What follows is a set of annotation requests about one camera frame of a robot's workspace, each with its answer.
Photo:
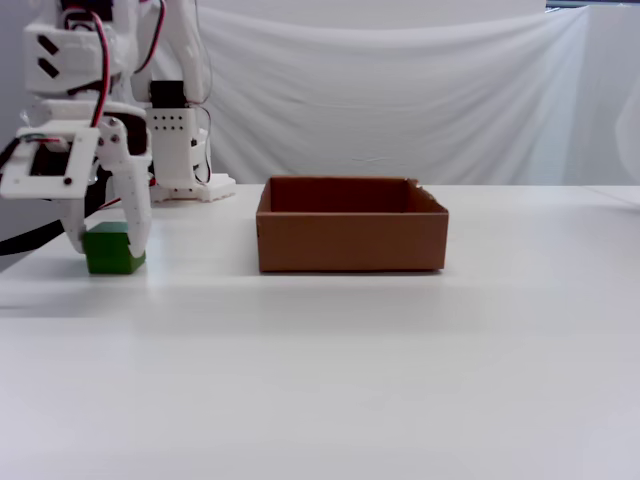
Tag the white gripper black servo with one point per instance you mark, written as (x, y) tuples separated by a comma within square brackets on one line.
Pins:
[(131, 187)]

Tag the white backdrop cloth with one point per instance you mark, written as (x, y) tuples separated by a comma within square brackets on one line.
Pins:
[(400, 100)]

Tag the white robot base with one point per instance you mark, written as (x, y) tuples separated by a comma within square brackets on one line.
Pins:
[(210, 190)]

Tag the green cube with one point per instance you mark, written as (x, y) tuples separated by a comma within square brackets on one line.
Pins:
[(110, 255)]

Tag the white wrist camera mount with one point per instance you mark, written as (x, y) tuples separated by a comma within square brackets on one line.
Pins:
[(82, 150)]

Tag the brown cardboard box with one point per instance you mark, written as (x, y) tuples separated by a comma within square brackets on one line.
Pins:
[(350, 240)]

